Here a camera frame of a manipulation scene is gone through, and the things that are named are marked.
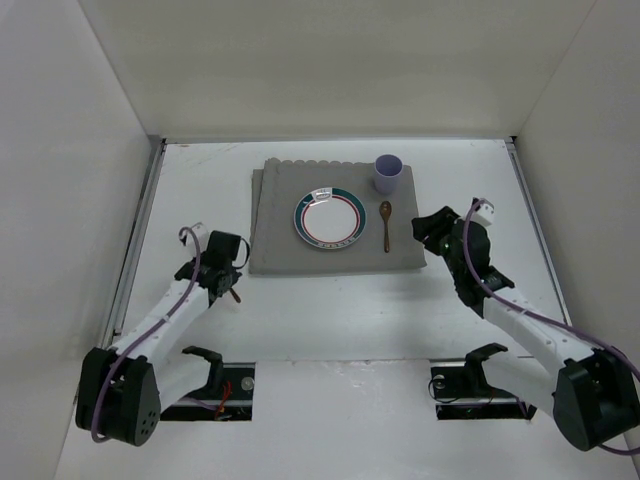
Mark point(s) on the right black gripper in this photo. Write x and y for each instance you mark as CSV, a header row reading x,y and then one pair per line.
x,y
435,226

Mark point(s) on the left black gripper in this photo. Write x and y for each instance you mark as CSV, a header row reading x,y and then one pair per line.
x,y
223,282

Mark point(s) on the brown wooden fork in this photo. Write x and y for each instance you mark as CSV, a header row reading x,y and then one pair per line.
x,y
235,295

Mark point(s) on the brown wooden spoon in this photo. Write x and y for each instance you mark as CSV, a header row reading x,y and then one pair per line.
x,y
385,210

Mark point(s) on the grey cloth placemat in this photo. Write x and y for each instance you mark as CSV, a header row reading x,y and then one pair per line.
x,y
278,250

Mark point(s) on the purple cup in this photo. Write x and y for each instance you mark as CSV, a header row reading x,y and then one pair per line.
x,y
388,169

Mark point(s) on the white plate green red rim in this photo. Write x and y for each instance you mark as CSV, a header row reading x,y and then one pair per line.
x,y
330,218

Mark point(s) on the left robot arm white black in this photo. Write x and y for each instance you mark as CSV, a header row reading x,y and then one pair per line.
x,y
126,387

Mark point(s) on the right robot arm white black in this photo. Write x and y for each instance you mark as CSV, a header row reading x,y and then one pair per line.
x,y
585,385

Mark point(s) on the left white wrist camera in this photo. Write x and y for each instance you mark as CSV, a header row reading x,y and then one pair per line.
x,y
194,235

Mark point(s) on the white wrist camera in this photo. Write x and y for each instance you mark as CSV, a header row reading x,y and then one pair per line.
x,y
483,212
194,235

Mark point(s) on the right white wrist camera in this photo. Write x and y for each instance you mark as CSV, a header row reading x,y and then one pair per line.
x,y
483,212

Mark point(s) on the left aluminium table rail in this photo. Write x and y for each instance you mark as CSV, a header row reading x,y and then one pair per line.
x,y
116,314

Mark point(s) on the aluminium table rail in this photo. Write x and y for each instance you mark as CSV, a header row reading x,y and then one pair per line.
x,y
511,147
116,314

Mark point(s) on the right aluminium table rail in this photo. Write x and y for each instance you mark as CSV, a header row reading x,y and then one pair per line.
x,y
511,147

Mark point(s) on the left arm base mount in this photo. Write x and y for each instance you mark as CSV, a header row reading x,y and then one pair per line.
x,y
196,384

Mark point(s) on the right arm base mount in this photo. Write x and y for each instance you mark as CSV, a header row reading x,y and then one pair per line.
x,y
461,392

